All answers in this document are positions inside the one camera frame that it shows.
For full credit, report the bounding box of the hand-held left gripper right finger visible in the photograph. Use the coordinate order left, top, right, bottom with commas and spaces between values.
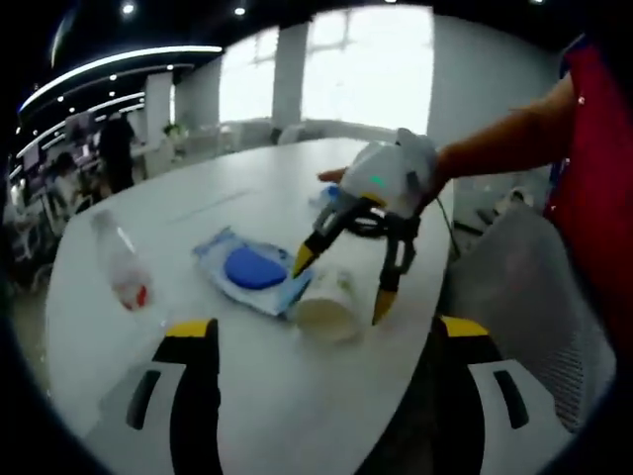
427, 315, 578, 475

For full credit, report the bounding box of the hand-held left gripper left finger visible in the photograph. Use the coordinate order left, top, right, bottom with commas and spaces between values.
83, 319, 224, 475

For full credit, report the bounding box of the black cable item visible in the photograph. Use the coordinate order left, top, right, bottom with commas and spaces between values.
345, 207, 393, 239

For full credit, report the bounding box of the wipes pack with blue lid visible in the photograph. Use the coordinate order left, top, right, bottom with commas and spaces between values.
191, 226, 317, 318

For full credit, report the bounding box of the white paper cup item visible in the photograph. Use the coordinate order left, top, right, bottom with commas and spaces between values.
294, 230, 387, 346

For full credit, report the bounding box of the clear bottle with red label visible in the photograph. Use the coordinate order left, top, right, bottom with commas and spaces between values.
90, 210, 155, 313

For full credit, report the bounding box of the group of ceiling spotlights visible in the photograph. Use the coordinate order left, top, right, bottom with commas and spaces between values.
29, 0, 248, 108

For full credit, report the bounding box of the white table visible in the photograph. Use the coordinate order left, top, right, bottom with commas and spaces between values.
44, 138, 457, 449

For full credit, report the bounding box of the person's red shirt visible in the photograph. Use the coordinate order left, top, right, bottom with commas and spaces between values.
541, 34, 633, 347

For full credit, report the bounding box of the curved ceiling light strip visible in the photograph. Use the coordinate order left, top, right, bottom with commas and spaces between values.
19, 45, 224, 115

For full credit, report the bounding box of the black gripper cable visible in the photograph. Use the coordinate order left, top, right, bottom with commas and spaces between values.
434, 195, 461, 258

